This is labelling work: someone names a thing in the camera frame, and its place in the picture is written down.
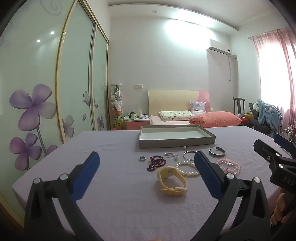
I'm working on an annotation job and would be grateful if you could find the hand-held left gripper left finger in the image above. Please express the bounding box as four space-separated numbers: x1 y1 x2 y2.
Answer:
24 151 104 241

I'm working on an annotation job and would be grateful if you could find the air conditioner pipe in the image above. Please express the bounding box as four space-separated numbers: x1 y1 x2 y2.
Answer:
228 54 237 81

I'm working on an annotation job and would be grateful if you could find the grey shallow tray box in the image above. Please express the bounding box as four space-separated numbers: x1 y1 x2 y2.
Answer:
139 124 216 149

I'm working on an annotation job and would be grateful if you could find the dark wooden chair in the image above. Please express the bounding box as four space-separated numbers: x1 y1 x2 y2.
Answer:
233 97 245 116

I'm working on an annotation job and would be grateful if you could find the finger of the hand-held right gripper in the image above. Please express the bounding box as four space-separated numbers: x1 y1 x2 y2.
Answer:
253 139 284 171
274 133 296 159

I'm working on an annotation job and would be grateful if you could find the lavender small pillow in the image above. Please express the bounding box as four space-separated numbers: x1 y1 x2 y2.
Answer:
189 101 207 114

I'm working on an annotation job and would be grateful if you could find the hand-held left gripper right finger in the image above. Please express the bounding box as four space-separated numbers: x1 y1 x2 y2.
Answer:
194 150 271 241

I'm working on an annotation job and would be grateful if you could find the lavender tablecloth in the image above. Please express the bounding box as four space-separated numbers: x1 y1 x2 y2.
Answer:
11 125 296 241

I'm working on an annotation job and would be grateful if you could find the pink bed sheet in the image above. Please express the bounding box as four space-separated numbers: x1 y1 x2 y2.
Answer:
149 115 192 127

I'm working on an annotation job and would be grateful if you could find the white air conditioner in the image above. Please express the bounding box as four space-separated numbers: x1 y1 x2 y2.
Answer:
206 39 232 56

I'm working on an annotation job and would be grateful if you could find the beige bed headboard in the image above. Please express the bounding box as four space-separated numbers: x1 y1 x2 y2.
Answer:
148 90 199 116

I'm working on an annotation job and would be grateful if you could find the dark grey chair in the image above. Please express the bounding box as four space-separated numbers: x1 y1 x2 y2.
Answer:
248 102 278 135

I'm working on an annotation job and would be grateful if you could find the blue plush garment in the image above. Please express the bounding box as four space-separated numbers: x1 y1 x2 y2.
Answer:
257 99 284 135

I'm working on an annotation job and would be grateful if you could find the grey cuff bangle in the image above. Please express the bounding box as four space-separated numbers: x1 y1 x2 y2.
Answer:
209 147 226 156

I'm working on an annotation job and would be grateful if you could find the red and yellow toy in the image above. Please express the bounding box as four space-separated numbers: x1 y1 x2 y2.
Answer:
239 112 253 124

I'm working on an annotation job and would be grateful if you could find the pink curtain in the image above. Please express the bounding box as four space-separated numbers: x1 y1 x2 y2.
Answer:
248 28 296 139

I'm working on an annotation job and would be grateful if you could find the pink nightstand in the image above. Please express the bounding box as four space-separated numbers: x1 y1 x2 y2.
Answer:
125 115 150 131

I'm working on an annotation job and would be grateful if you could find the pink crystal bracelet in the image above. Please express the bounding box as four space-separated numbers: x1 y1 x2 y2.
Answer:
215 158 241 175

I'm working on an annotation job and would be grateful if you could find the thin silver bangle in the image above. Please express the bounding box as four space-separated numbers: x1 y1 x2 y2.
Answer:
183 151 199 161

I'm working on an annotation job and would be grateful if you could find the person's right hand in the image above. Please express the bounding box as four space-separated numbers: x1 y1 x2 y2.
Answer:
271 187 287 226

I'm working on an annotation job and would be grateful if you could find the clear tube of plush toys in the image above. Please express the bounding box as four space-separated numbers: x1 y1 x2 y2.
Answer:
110 83 123 130

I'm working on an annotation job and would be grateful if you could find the folded orange quilt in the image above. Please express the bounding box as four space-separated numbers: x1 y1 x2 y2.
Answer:
190 111 241 127

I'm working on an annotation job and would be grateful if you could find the yellow wristwatch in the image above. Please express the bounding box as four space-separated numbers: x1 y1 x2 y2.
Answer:
157 166 188 195

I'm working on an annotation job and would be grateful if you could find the pink headboard panel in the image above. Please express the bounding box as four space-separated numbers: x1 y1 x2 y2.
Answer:
198 91 211 113

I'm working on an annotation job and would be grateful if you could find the white pearl bracelet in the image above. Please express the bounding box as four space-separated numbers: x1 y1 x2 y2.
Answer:
176 161 200 176

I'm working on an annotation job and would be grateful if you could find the white patterned pillow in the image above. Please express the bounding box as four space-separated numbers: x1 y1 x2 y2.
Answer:
159 111 196 121

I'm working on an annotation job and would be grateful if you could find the dark red bead bracelet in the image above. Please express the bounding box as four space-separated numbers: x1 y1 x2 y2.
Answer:
147 156 167 172

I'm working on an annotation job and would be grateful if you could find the floral glass door wardrobe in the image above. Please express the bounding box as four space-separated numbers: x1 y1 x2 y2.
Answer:
0 0 110 232

